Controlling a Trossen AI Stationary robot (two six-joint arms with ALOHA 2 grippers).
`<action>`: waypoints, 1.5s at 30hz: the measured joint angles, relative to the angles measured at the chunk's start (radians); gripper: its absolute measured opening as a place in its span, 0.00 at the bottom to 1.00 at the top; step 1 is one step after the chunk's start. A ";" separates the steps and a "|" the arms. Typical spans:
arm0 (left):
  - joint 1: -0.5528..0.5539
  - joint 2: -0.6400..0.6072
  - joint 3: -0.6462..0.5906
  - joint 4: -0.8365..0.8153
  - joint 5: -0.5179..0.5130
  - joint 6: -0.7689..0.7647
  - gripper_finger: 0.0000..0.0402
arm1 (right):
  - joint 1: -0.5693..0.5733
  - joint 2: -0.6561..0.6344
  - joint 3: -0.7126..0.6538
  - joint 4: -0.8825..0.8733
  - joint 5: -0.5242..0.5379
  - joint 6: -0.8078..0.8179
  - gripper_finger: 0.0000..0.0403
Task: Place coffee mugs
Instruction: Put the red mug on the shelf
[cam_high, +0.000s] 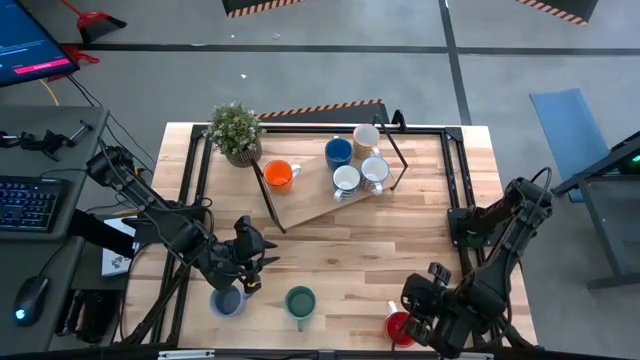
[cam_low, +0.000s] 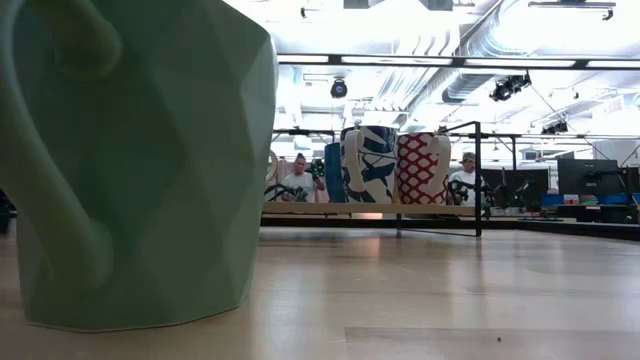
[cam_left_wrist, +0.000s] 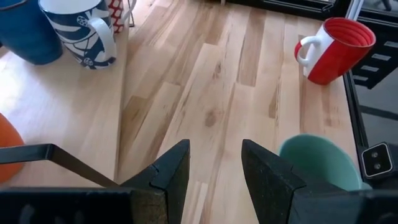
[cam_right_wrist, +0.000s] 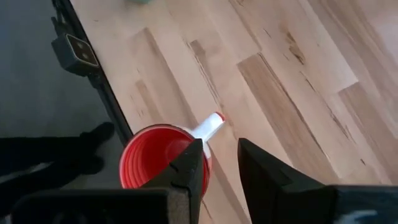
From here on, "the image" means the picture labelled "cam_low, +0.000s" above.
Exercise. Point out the red lattice white mug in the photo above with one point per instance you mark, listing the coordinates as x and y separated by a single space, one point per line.
417 170

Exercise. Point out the black overhead light bar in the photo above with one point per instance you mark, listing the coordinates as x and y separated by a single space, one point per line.
334 59

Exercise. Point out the black ceiling spotlight cluster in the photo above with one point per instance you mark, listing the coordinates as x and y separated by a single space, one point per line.
507 87

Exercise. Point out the black background monitor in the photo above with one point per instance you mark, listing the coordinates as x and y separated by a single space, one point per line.
600 177

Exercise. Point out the person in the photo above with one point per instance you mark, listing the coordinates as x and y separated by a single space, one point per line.
300 185
465 182

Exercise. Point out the navy patterned white mug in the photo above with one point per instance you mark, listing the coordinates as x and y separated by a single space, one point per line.
372 170

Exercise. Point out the wooden shelf with black frame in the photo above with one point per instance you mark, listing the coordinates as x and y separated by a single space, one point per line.
350 208

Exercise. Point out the black round ceiling camera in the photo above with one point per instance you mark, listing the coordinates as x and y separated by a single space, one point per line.
338 89

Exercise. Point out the green faceted mug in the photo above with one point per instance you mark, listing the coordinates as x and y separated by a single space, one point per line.
190 175

